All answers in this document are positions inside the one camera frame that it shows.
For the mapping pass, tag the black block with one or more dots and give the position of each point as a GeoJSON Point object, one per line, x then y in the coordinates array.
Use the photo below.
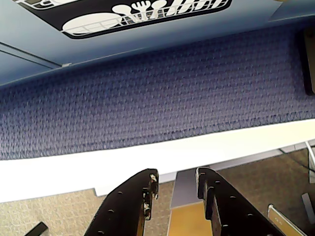
{"type": "Point", "coordinates": [308, 61]}

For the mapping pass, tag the blue woven table cloth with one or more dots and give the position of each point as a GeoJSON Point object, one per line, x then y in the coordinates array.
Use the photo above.
{"type": "Point", "coordinates": [157, 93]}

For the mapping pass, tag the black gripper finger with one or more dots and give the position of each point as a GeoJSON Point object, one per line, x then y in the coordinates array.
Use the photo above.
{"type": "Point", "coordinates": [123, 209]}
{"type": "Point", "coordinates": [221, 204]}

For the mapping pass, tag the small black bar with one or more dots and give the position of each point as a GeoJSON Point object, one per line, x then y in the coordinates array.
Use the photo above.
{"type": "Point", "coordinates": [38, 229]}

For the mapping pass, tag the light blue toy kitchen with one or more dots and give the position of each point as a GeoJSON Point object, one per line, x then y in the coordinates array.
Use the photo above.
{"type": "Point", "coordinates": [34, 56]}

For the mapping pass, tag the grey and yellow table leg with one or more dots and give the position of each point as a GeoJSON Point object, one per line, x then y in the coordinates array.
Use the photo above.
{"type": "Point", "coordinates": [184, 204]}

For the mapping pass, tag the blue door with dish-rack print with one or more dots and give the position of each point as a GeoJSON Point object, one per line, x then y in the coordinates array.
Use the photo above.
{"type": "Point", "coordinates": [137, 22]}

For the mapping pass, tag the grey flat strip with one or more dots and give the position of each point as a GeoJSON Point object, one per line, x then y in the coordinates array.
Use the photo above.
{"type": "Point", "coordinates": [306, 205]}

